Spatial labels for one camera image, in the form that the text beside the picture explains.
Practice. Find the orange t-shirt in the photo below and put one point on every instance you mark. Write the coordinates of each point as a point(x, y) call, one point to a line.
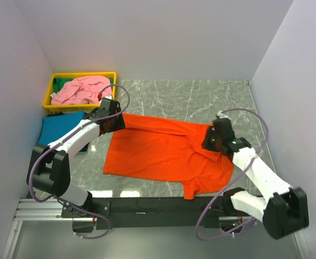
point(168, 150)

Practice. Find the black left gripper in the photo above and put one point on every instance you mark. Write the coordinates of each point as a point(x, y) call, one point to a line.
point(119, 124)

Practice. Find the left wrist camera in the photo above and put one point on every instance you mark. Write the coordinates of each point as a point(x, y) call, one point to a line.
point(107, 103)

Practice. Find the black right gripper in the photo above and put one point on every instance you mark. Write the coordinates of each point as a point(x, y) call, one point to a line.
point(205, 143)

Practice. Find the green t-shirt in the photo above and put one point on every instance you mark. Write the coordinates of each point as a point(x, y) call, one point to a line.
point(58, 82)

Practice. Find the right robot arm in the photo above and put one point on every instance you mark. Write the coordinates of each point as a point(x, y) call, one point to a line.
point(281, 208)

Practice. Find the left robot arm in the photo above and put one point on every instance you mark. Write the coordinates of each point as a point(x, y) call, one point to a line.
point(49, 169)

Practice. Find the pink t-shirt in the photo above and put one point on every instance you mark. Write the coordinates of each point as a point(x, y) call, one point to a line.
point(79, 91)

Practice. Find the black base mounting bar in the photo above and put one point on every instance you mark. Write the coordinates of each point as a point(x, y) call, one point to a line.
point(152, 213)

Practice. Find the folded blue t-shirt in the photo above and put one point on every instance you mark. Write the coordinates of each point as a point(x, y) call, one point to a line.
point(46, 130)

